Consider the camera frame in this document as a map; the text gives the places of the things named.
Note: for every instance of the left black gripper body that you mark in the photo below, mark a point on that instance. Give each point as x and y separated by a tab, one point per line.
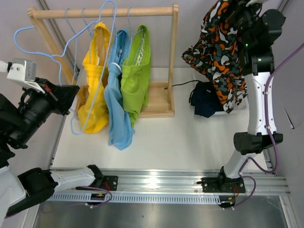
50	93

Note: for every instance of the blue hanger of camouflage shorts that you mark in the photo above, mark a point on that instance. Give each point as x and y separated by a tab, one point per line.
52	57

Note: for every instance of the blue hanger of navy shorts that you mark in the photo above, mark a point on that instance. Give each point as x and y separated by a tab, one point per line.
75	67

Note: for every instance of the light blue shorts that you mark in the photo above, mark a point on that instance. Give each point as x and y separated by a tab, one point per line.
120	130

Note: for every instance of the lime green shorts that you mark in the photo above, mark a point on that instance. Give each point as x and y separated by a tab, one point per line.
136	74

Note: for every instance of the blue hanger of green shorts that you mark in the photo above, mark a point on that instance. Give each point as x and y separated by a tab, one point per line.
133	35

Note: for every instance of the navy blue shorts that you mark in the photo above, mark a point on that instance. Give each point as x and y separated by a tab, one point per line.
205	100

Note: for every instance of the camouflage patterned shorts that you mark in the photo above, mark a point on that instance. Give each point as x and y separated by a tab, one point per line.
215	55

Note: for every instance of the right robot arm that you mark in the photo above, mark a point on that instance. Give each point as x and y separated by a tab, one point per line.
256	35

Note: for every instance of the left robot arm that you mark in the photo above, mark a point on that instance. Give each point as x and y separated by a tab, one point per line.
17	126

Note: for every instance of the yellow shorts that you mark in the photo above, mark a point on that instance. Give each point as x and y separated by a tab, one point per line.
93	114

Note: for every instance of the blue hanger of yellow shorts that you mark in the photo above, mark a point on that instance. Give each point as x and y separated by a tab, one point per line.
90	34

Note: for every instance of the wooden clothes rack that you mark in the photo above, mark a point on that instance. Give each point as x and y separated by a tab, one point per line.
160	101

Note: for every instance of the white plastic basket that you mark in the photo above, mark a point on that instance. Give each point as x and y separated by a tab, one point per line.
242	107

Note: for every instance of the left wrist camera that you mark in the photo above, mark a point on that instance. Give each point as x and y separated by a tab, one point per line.
22	72

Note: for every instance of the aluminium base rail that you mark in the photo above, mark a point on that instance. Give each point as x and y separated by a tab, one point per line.
153	181

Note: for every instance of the slotted cable duct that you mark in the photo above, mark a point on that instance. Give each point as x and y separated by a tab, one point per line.
138	198

